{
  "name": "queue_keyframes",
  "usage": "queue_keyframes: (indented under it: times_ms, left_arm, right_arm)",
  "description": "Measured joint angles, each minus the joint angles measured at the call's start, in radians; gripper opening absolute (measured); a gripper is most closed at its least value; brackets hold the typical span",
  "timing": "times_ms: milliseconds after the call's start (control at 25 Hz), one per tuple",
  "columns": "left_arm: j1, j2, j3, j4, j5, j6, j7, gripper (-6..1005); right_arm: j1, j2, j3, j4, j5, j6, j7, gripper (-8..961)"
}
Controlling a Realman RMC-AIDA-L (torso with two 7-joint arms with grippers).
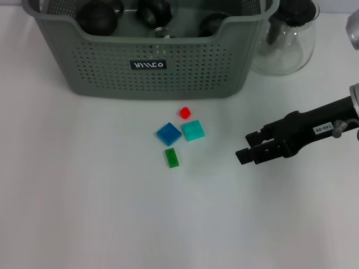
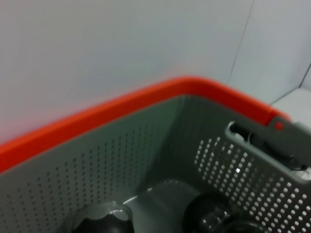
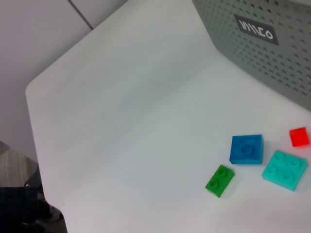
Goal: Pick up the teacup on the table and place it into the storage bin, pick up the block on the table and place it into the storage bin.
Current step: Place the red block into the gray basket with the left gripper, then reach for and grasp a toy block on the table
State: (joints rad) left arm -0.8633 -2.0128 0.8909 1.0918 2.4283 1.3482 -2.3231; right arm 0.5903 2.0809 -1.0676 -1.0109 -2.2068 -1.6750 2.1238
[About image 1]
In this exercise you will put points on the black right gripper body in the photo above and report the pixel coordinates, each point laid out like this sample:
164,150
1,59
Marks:
308,129

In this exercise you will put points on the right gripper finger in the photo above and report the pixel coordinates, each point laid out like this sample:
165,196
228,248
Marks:
258,138
261,155

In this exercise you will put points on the blue square toy tile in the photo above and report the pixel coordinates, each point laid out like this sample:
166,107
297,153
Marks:
169,134

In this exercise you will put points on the grey perforated plastic storage basket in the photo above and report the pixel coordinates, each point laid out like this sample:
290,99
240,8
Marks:
182,78

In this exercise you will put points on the cyan square toy tile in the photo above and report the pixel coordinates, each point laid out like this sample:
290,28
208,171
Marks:
193,130

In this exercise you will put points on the small red studded cube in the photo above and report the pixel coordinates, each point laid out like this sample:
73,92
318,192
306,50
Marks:
185,112

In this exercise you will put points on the clear glass carafe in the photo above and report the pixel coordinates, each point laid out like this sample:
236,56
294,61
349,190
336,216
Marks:
280,56

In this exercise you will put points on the green rectangular toy brick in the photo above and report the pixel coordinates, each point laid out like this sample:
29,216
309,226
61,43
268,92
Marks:
171,157

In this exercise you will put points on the black carafe lid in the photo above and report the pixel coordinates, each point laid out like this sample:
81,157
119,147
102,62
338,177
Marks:
297,11

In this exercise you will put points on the dark brown clay teapot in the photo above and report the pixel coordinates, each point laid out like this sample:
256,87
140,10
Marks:
96,19

